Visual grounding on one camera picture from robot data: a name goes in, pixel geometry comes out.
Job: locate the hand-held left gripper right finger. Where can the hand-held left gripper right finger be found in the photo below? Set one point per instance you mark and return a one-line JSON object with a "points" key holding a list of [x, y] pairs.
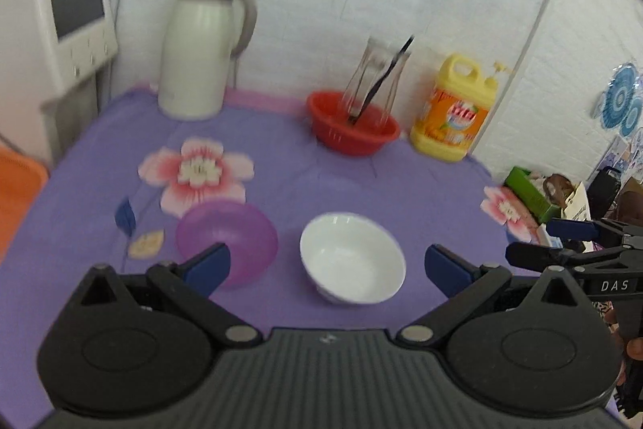
{"points": [[446, 270]]}

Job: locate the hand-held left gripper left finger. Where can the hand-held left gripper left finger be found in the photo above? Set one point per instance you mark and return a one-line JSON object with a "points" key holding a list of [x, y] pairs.
{"points": [[208, 264]]}

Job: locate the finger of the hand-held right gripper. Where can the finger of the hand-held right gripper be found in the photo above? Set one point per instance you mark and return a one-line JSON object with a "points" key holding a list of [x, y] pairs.
{"points": [[570, 229], [537, 254]]}

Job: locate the purple plastic bowl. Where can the purple plastic bowl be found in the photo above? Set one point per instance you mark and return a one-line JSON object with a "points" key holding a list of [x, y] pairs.
{"points": [[236, 238]]}

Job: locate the white bowl with red pattern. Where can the white bowl with red pattern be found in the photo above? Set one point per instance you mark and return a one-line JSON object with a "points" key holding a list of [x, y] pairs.
{"points": [[351, 253]]}

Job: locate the white paper bag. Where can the white paper bag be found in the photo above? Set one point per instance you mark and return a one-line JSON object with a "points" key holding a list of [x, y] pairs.
{"points": [[575, 203]]}

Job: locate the green box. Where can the green box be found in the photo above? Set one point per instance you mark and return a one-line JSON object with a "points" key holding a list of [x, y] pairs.
{"points": [[527, 193]]}

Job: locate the purple floral tablecloth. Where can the purple floral tablecloth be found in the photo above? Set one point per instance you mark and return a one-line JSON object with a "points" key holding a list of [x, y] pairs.
{"points": [[301, 188]]}

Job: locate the blue paper fan decoration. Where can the blue paper fan decoration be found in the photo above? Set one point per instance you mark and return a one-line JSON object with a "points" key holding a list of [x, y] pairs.
{"points": [[620, 100]]}

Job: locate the yellow detergent bottle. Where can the yellow detergent bottle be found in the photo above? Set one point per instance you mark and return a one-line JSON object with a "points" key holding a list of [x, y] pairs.
{"points": [[452, 117]]}

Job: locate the red plastic bowl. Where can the red plastic bowl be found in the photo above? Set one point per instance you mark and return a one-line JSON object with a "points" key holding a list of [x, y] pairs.
{"points": [[346, 140]]}

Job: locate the clear glass jar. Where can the clear glass jar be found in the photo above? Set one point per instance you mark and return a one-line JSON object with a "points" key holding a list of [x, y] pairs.
{"points": [[389, 87]]}

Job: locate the orange plastic basket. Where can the orange plastic basket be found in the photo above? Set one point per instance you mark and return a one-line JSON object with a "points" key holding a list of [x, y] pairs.
{"points": [[17, 193]]}

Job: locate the black straw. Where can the black straw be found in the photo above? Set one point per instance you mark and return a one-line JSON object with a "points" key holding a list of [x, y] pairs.
{"points": [[384, 74]]}

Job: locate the white thermos jug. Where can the white thermos jug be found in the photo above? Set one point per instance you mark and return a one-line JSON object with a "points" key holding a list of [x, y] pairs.
{"points": [[196, 52]]}

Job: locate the white water dispenser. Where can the white water dispenser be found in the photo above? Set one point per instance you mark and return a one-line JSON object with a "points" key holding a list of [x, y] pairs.
{"points": [[45, 47]]}

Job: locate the white wall conduit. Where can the white wall conduit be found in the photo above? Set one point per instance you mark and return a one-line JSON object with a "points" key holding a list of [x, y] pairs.
{"points": [[547, 2]]}

